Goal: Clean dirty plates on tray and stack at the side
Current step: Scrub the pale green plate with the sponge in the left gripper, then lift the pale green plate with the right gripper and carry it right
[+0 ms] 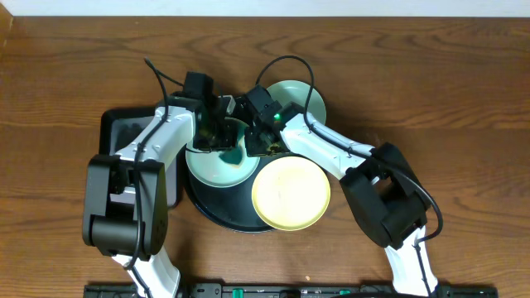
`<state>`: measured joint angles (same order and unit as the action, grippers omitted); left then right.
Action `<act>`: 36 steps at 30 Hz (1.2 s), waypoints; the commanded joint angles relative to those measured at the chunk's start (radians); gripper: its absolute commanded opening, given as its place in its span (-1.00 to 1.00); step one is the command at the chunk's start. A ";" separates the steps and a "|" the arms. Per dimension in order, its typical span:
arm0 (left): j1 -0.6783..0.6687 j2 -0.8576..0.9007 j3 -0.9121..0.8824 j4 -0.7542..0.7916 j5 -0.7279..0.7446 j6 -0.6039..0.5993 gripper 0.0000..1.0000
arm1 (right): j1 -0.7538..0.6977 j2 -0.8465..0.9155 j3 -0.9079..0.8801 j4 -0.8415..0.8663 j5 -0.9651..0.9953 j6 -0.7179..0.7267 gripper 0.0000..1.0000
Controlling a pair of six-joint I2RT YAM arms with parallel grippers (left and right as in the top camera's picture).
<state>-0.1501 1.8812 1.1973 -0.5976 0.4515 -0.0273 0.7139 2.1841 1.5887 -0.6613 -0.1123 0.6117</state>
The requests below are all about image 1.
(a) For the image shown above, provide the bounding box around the round black tray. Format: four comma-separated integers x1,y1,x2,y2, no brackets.
185,155,296,233

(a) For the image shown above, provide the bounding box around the yellow plate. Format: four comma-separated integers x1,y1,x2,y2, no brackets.
251,156,330,232

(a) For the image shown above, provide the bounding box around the rectangular black tray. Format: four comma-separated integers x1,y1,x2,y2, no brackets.
99,107,182,209

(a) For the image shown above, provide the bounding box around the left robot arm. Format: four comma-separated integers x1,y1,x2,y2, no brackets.
82,93,239,297

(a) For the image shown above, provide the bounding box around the mint plate top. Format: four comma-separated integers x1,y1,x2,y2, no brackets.
267,80,327,124

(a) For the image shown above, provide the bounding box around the mint plate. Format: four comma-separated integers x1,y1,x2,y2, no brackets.
185,118,260,188
267,80,327,124

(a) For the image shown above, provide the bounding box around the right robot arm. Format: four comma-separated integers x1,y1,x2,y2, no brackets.
244,103,443,297

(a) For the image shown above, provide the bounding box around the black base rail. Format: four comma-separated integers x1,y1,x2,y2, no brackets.
83,283,499,298

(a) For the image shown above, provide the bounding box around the green yellow sponge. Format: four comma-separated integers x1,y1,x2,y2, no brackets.
219,146,244,166

